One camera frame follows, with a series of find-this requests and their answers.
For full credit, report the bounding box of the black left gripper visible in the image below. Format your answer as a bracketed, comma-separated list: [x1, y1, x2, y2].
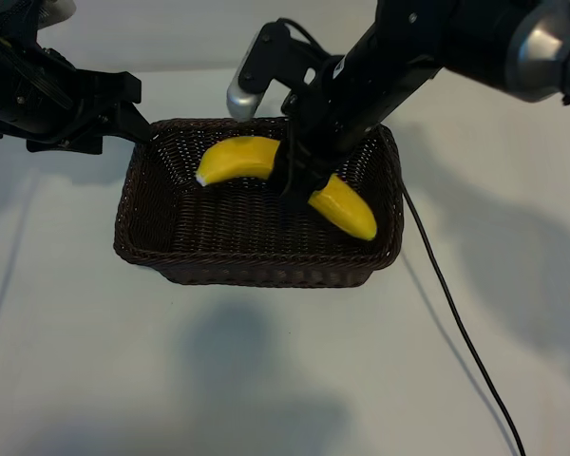
[0, 28, 152, 156]

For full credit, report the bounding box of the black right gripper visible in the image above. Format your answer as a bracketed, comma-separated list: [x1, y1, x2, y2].
[268, 21, 443, 214]

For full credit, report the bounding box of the yellow banana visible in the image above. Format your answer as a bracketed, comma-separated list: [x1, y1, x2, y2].
[194, 136, 379, 242]

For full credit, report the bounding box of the dark brown wicker basket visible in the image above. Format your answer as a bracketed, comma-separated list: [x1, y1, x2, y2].
[112, 117, 405, 289]

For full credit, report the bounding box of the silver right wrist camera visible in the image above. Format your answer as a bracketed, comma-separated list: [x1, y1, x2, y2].
[225, 21, 291, 120]

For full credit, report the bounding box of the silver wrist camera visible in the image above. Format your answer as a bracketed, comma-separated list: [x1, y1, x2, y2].
[225, 21, 291, 120]
[0, 0, 77, 25]

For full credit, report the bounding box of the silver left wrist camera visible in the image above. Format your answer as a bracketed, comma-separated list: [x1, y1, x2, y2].
[0, 0, 77, 25]

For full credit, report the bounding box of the long black cable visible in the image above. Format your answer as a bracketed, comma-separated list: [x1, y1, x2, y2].
[377, 125, 527, 456]

